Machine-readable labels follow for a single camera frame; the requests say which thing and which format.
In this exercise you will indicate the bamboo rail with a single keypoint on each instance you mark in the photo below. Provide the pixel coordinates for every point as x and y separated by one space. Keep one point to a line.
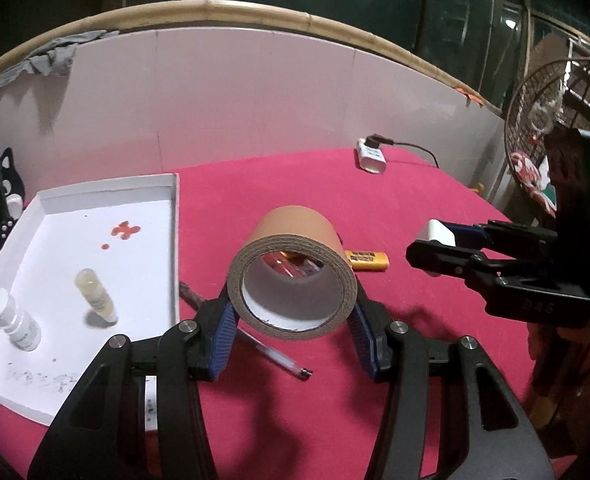
255 12

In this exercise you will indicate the clear ballpoint pen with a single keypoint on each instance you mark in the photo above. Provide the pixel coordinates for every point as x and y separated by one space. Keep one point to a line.
275 357

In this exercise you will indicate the brown tape roll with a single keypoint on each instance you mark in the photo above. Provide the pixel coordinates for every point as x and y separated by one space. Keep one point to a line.
295 225

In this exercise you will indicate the person's clothing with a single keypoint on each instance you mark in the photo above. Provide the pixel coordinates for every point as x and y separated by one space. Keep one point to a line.
575 410

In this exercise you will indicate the small white bottle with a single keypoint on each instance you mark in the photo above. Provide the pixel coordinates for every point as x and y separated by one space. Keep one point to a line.
15 320

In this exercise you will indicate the orange clip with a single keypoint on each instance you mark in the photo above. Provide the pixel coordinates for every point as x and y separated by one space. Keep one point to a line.
470 95

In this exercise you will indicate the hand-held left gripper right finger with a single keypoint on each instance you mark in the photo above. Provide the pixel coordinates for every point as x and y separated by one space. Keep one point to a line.
362 340

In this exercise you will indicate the yellow lighter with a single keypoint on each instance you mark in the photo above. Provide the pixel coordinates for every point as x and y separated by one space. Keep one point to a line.
367 260

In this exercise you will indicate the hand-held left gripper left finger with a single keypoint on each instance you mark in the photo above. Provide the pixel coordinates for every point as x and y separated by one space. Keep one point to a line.
223 340

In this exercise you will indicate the white rectangular block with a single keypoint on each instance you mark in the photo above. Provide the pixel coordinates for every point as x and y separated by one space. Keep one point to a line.
440 232

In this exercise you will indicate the grey cloth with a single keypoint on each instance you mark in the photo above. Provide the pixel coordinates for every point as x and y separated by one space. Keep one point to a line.
50 60

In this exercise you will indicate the white shallow tray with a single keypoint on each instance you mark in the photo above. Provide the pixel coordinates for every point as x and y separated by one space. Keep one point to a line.
75 240

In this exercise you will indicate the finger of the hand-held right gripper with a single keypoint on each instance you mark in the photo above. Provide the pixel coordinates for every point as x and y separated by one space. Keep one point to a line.
440 257
475 234

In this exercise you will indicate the translucent glue stick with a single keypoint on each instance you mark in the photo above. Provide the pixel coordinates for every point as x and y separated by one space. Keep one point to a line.
95 295

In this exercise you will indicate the white charger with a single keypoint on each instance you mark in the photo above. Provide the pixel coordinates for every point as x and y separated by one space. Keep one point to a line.
372 157

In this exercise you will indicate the printed cushion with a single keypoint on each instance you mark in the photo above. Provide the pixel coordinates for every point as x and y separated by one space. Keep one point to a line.
530 175

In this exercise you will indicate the black cat-shaped stand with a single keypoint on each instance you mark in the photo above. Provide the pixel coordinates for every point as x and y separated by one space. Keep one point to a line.
11 180

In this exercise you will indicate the white paper strip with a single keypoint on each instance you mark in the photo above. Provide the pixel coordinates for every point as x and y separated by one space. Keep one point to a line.
151 405

